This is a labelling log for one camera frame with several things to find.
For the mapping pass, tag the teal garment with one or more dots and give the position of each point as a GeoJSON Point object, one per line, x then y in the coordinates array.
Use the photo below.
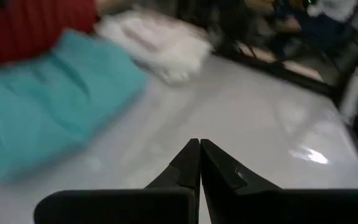
{"type": "Point", "coordinates": [57, 102]}

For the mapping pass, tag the red plastic laundry bin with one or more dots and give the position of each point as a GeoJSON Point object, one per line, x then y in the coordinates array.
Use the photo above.
{"type": "Point", "coordinates": [36, 28]}

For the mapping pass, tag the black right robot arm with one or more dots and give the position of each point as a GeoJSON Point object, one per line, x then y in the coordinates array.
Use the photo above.
{"type": "Point", "coordinates": [356, 93]}

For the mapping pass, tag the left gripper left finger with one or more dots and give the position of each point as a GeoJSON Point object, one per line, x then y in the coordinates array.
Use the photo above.
{"type": "Point", "coordinates": [120, 207]}

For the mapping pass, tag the person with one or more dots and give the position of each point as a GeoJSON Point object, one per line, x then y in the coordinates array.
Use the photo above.
{"type": "Point", "coordinates": [319, 25]}

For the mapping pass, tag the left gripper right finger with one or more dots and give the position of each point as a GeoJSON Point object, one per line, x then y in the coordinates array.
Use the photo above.
{"type": "Point", "coordinates": [275, 207]}

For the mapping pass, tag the white knitted garment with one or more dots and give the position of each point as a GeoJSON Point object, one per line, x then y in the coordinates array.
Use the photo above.
{"type": "Point", "coordinates": [179, 59]}

